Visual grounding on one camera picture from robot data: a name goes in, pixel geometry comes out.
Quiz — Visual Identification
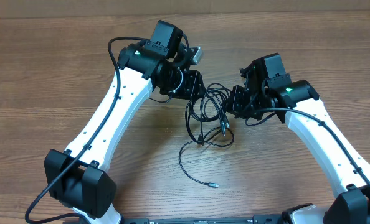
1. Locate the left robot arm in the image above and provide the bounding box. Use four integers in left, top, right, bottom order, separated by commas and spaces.
44, 21, 205, 223

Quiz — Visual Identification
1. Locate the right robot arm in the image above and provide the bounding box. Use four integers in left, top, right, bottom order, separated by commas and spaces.
225, 53, 370, 224

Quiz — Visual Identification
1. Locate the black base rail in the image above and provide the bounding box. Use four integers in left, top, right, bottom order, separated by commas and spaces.
121, 214, 288, 224

